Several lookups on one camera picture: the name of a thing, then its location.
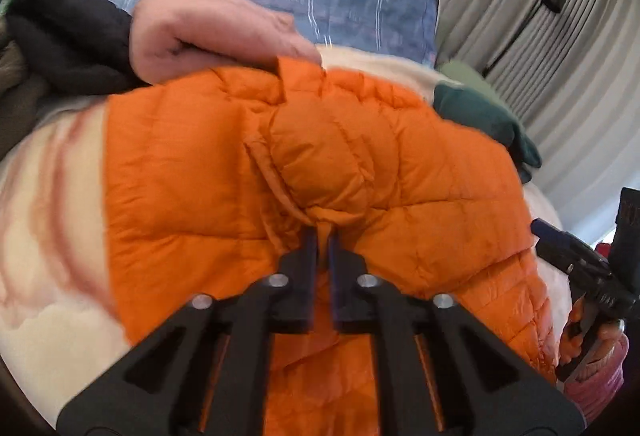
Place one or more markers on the dark green folded garment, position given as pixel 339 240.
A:
pixel 467 107

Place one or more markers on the green pillow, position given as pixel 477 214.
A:
pixel 467 76

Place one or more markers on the black folded garment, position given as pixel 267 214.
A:
pixel 80 47

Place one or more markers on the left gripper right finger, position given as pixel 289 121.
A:
pixel 438 370

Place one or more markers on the beige pleated curtain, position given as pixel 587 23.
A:
pixel 569 69

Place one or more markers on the pink folded jacket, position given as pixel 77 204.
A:
pixel 169 39

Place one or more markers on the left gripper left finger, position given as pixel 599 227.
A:
pixel 204 370

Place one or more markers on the olive brown fleece garment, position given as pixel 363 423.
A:
pixel 21 92

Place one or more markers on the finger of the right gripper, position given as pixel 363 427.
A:
pixel 547 233

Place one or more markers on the orange puffer jacket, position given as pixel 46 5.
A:
pixel 209 179

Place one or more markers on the pink bear fleece blanket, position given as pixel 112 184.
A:
pixel 59 325

